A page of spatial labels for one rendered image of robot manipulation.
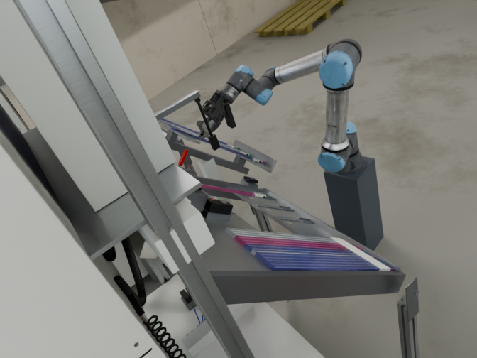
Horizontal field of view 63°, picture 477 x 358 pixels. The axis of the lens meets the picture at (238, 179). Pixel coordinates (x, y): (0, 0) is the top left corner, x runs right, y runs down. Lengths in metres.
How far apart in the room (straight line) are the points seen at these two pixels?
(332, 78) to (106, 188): 1.02
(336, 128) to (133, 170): 1.21
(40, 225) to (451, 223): 2.16
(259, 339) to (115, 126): 0.97
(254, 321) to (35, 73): 1.03
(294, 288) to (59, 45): 0.65
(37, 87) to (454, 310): 1.87
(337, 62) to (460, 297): 1.24
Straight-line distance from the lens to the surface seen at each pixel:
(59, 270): 0.58
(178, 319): 1.48
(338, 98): 1.54
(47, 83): 0.60
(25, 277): 0.58
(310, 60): 1.67
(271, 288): 0.82
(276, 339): 1.31
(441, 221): 2.42
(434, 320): 2.03
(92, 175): 0.65
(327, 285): 0.96
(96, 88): 0.46
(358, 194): 1.91
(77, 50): 0.45
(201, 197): 1.02
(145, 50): 5.23
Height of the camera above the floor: 1.72
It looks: 35 degrees down
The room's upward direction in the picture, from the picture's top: 21 degrees counter-clockwise
